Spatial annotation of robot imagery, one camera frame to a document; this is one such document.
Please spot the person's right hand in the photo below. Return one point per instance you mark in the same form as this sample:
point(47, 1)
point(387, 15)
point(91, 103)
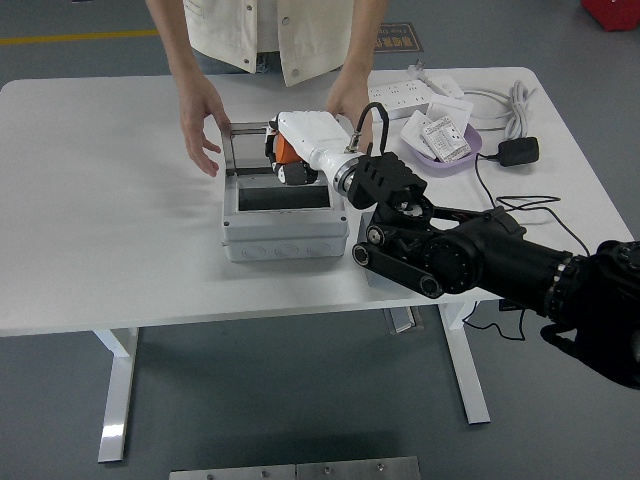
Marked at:
point(200, 115)

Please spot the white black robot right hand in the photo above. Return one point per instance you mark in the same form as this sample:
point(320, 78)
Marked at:
point(315, 132)

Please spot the person's left hand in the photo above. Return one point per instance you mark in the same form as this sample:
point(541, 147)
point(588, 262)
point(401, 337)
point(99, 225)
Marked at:
point(352, 102)

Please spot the orange cylindrical battery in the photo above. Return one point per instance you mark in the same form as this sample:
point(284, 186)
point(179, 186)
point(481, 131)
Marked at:
point(286, 149)

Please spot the transparent grey box lid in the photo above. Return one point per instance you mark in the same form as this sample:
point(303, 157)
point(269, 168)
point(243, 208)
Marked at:
point(247, 150)

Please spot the grey plastic junction box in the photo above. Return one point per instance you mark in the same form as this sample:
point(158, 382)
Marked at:
point(285, 235)

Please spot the person's right forearm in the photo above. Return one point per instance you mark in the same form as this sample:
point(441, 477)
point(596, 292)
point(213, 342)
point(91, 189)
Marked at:
point(175, 45)

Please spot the person's left forearm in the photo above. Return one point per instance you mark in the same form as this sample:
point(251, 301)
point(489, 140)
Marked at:
point(362, 45)

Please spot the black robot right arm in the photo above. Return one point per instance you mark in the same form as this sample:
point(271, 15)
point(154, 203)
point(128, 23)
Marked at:
point(500, 260)

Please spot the white power strip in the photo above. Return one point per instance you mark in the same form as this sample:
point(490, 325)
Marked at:
point(400, 95)

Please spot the white socket panel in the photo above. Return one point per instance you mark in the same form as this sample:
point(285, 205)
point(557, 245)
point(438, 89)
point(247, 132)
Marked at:
point(415, 132)

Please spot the white power plug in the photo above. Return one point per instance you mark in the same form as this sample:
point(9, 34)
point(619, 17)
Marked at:
point(419, 69)

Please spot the brown floor sign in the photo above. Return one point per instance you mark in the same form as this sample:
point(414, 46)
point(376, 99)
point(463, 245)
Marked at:
point(405, 42)

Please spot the small white rectangular adapter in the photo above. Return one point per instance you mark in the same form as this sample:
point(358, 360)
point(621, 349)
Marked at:
point(447, 86)

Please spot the packaged white socket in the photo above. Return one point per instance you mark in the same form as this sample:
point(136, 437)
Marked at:
point(447, 140)

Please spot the person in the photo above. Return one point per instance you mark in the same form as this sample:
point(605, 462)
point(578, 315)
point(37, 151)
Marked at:
point(265, 30)

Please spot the purple plastic tray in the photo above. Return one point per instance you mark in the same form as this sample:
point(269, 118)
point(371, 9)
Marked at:
point(450, 169)

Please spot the black power adapter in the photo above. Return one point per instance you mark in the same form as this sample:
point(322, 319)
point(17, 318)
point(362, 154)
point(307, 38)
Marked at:
point(520, 151)

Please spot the black table control panel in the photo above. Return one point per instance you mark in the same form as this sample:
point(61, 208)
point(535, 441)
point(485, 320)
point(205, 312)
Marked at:
point(509, 305)

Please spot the red object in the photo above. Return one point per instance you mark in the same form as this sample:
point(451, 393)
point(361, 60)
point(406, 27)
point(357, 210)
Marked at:
point(612, 12)

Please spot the white table leg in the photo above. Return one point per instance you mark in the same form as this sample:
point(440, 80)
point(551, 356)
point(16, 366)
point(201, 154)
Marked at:
point(467, 380)
point(117, 395)

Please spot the grey metal plate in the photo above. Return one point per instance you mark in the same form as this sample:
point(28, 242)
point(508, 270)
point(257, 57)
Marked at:
point(232, 473)
point(357, 469)

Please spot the white square switch panel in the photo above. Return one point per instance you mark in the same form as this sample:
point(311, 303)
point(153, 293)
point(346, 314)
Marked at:
point(450, 106)

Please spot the grey metal table bracket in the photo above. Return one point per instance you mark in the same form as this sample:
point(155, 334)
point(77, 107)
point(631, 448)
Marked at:
point(402, 320)

